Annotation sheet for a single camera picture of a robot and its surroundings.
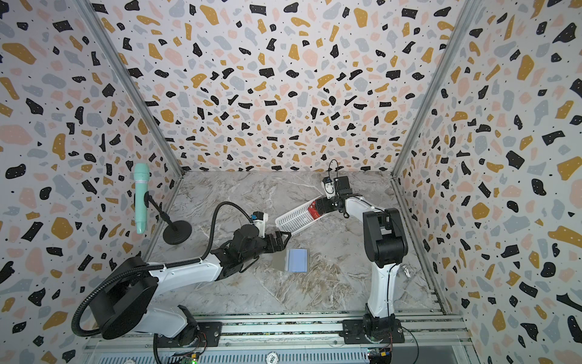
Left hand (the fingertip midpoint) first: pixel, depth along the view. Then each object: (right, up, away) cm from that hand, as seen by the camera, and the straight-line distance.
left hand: (289, 235), depth 83 cm
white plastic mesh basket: (+3, +3, +20) cm, 20 cm away
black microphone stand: (-48, -1, +13) cm, 50 cm away
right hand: (+17, +12, +20) cm, 29 cm away
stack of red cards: (+10, +7, +21) cm, 24 cm away
